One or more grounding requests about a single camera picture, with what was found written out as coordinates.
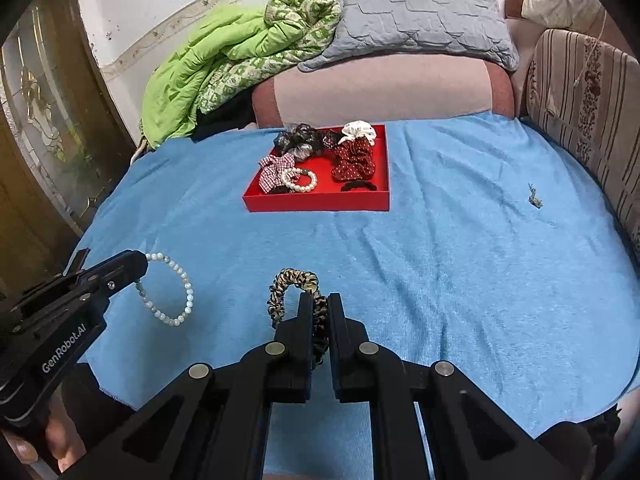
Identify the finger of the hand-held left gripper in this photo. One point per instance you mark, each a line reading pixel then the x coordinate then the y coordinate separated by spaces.
pixel 117 272
pixel 77 262

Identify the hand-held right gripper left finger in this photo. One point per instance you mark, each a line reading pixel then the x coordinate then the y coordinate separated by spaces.
pixel 300 355

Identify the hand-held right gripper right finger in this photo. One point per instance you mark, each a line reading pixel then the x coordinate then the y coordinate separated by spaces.
pixel 336 355

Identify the leopard print scrunchie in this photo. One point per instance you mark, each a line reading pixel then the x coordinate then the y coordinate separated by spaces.
pixel 275 300

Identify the red tray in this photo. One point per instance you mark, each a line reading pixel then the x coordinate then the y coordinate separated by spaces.
pixel 360 199

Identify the red checked scrunchie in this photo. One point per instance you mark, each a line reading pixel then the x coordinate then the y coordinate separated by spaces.
pixel 272 172

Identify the red polka dot scrunchie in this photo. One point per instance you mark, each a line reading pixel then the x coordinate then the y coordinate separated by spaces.
pixel 352 162

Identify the person's left hand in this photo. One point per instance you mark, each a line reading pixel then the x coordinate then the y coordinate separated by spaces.
pixel 62 440

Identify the wooden glass door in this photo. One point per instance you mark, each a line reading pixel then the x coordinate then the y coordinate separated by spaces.
pixel 45 135

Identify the blue blanket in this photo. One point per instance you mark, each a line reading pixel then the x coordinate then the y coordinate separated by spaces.
pixel 475 285

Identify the black cloth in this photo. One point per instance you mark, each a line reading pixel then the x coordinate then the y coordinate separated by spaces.
pixel 225 115

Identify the black grey scrunchie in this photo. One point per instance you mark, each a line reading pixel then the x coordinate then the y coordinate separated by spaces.
pixel 297 140

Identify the white printed scrunchie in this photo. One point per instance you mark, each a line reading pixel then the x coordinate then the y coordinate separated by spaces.
pixel 357 131

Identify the green quilt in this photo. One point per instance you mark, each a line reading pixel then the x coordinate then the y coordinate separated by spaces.
pixel 215 55

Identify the small grey debris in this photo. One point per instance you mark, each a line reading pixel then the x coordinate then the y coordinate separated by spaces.
pixel 536 200

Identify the pink bolster pillow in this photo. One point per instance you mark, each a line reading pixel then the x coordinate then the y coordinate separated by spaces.
pixel 380 90

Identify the grey quilted pillow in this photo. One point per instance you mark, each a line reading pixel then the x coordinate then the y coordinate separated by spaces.
pixel 415 15

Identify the striped floral cushion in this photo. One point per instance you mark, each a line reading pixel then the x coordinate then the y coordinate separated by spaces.
pixel 585 110

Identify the brown pink pillow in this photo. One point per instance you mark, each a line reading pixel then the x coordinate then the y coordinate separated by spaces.
pixel 515 0

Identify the white cloth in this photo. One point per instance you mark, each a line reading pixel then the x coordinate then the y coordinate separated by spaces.
pixel 560 0

